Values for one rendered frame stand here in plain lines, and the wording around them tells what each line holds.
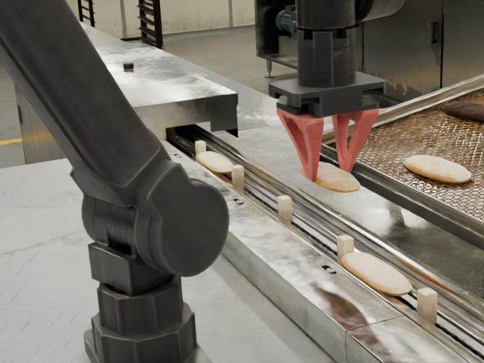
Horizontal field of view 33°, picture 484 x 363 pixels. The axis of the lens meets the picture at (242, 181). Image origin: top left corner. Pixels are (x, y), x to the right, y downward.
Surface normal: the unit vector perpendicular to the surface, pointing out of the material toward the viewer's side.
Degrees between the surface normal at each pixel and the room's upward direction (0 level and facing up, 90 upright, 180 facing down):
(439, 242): 0
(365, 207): 0
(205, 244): 90
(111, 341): 90
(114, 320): 90
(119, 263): 90
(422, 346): 0
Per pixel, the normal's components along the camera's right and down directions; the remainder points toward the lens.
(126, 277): -0.69, 0.26
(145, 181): -0.44, -0.62
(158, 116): 0.40, 0.27
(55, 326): -0.05, -0.95
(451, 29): -0.92, 0.17
